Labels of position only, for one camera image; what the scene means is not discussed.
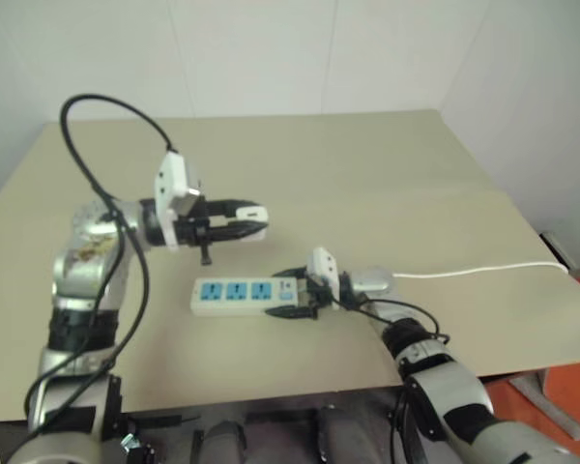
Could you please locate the grey metal bar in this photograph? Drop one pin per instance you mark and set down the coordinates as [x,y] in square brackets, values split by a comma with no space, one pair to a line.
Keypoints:
[556,411]

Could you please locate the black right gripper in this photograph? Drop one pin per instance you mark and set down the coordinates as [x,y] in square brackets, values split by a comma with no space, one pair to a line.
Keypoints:
[313,296]

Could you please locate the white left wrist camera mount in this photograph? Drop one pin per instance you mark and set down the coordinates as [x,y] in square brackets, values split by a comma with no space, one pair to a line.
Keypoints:
[166,193]

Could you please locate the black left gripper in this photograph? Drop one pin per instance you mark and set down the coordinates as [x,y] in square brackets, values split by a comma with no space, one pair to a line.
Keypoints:
[193,232]

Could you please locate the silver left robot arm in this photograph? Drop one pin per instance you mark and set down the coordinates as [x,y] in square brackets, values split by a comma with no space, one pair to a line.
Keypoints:
[77,270]

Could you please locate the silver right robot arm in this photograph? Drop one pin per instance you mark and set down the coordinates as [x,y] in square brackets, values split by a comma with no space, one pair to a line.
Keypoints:
[444,386]

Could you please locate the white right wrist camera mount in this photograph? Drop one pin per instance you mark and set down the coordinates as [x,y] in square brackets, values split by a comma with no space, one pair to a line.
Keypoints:
[321,266]

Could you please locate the white charger plug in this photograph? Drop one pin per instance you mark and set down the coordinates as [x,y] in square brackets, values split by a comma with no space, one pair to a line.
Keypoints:
[251,211]

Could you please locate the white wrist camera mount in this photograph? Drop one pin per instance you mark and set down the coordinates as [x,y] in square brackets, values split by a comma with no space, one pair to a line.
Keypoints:
[166,193]
[321,266]

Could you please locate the white blue power strip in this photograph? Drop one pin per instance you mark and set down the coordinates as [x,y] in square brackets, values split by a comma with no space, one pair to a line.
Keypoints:
[241,307]

